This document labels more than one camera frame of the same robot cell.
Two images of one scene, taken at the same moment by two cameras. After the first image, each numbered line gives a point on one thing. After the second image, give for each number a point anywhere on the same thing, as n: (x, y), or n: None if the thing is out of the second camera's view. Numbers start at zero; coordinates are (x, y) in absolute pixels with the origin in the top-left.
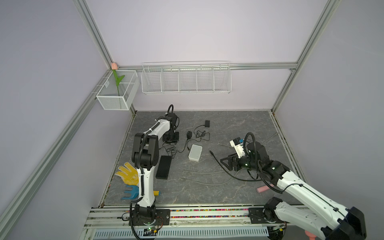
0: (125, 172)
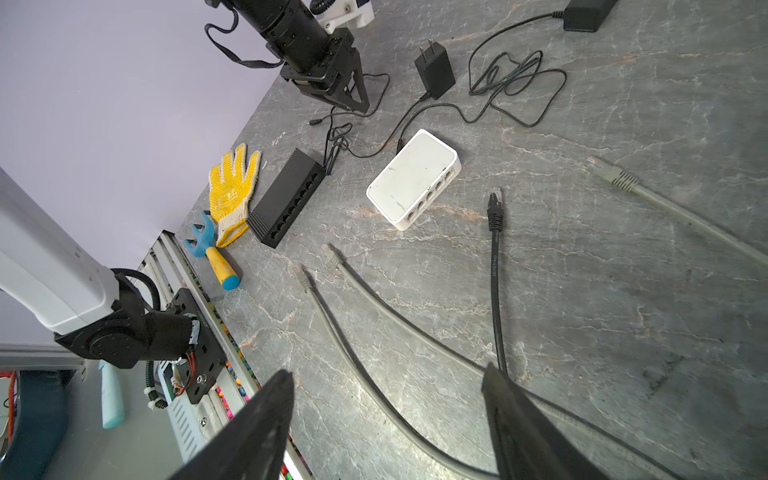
0: (229, 193)
